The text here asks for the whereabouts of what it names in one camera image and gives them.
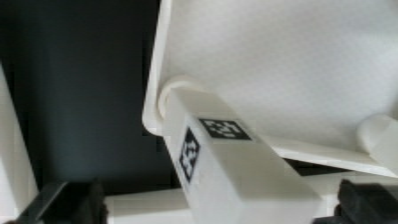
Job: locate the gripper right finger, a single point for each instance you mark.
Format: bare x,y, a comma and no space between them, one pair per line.
367,205

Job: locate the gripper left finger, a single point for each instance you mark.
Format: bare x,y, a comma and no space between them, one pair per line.
67,204

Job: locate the white desk tabletop tray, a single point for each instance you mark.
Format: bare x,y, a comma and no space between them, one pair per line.
295,58

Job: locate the white desk leg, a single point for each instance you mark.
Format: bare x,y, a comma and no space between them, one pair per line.
241,186
376,138

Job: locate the white U-shaped obstacle fence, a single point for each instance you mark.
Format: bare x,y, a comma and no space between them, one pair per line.
156,207

